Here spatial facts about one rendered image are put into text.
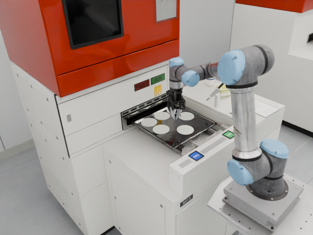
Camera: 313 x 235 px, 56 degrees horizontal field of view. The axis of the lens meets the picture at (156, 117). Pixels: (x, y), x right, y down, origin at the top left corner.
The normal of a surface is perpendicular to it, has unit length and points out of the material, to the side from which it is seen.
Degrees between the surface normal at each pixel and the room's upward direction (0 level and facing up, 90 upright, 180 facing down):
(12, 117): 90
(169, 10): 90
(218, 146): 0
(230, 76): 83
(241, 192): 0
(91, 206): 90
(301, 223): 0
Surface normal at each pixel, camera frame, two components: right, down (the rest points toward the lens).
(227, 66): -0.89, 0.15
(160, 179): -0.03, -0.85
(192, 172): 0.65, 0.38
